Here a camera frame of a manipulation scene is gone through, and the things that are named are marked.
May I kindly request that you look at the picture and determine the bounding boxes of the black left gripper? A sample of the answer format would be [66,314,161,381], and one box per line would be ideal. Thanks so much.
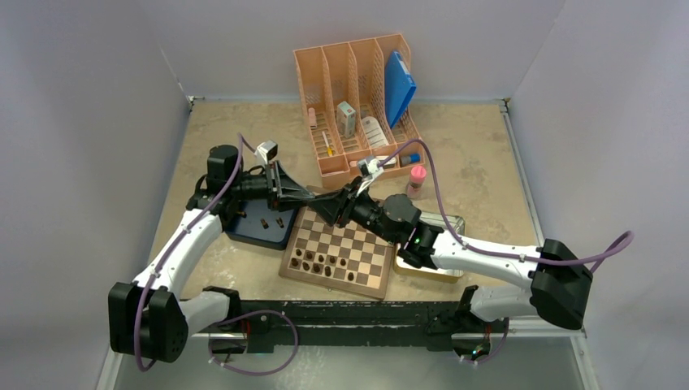
[230,160,314,211]

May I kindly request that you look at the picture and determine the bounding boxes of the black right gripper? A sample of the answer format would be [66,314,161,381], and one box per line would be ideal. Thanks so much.
[307,177,400,245]

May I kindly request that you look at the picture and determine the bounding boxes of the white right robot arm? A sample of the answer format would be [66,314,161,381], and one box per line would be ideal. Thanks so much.
[305,180,592,331]

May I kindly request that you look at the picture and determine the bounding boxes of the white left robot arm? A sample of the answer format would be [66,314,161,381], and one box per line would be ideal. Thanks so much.
[108,141,314,372]

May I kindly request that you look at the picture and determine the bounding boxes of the wooden chess board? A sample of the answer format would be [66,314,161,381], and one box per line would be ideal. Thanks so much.
[279,207,397,300]

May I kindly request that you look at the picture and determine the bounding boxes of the dark chess pieces in tray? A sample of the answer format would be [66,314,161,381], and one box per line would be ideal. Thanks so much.
[232,209,292,233]

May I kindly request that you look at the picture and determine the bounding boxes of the dark blue tin tray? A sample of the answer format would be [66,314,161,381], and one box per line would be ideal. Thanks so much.
[224,200,299,250]

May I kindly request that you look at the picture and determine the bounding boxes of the yellow pen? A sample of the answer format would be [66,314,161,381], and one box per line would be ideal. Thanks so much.
[322,131,334,157]

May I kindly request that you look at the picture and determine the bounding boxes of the white stapler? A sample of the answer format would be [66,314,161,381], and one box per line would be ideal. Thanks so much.
[382,157,397,169]

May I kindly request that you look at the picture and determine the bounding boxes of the white labelled packet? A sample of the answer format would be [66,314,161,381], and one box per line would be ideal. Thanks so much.
[362,116,389,149]

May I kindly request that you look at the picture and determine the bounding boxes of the pink cap bottle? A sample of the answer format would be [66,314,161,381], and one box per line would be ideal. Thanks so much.
[406,166,427,199]

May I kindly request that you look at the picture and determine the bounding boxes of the white red small box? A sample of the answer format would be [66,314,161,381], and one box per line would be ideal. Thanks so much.
[336,101,357,138]

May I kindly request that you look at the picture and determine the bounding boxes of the blue cap glue stick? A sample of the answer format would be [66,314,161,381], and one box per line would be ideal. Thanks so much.
[399,154,421,167]

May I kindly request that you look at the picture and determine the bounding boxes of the orange file organizer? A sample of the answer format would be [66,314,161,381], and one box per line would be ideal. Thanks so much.
[293,33,426,189]

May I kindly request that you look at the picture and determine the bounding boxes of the blue folder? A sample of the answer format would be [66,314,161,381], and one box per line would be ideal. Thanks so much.
[384,50,417,128]

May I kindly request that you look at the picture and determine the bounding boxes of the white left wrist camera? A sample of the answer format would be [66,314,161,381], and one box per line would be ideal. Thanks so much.
[253,140,279,167]

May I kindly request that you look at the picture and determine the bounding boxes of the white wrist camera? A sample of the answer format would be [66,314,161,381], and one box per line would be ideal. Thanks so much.
[357,156,384,196]
[253,140,279,167]

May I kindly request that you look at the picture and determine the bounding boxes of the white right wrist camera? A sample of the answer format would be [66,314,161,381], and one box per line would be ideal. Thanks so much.
[357,156,384,196]

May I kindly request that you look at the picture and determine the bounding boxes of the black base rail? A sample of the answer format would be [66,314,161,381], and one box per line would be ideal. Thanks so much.
[203,300,509,353]

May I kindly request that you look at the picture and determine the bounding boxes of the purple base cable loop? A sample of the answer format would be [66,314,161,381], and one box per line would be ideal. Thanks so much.
[207,310,300,378]

